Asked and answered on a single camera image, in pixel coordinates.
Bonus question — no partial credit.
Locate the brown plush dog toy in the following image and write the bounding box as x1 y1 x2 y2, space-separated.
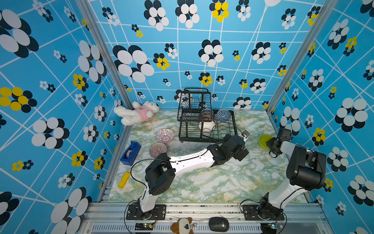
170 217 194 234

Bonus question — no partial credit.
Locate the yellow block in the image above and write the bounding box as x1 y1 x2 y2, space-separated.
118 172 131 189

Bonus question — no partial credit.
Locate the red blue patterned bowl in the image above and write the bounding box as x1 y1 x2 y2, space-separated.
156 128 174 144

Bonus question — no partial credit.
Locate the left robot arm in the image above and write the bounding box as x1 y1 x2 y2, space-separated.
139 131 250 213

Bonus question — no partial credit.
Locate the pink striped bowl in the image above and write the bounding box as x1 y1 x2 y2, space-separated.
149 143 167 159

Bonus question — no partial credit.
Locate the lime green bowl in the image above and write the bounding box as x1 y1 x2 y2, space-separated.
259 134 273 150

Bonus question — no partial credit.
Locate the blue tape dispenser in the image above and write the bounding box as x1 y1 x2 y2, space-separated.
120 141 141 166

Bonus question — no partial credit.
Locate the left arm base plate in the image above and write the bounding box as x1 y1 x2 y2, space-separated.
125 203 166 221

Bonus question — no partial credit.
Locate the black computer mouse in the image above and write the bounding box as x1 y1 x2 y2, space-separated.
208 216 229 232

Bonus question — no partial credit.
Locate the right circuit board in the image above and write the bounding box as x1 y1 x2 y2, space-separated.
261 223 277 234

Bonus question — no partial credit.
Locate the plain white bowl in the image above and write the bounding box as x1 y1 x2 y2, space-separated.
198 121 216 133

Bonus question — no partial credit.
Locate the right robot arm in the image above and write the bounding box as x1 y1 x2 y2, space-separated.
257 128 327 220

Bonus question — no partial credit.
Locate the black wire dish rack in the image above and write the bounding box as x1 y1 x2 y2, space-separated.
174 88 238 143

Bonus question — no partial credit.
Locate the white plush toy pink shirt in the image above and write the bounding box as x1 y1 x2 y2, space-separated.
114 101 160 126

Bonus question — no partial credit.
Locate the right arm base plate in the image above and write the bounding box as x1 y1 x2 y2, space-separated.
243 205 285 221

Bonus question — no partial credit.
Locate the left circuit board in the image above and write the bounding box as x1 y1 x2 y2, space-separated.
134 223 154 231

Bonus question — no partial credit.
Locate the circuit board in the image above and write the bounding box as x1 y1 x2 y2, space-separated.
261 223 277 234
134 223 154 231

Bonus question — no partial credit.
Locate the blue triangle pattern bowl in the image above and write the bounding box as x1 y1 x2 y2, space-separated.
215 109 232 122

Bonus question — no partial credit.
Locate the brown white patterned bowl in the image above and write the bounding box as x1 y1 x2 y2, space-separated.
200 109 215 121

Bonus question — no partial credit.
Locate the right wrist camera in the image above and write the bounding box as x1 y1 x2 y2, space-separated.
277 128 292 141

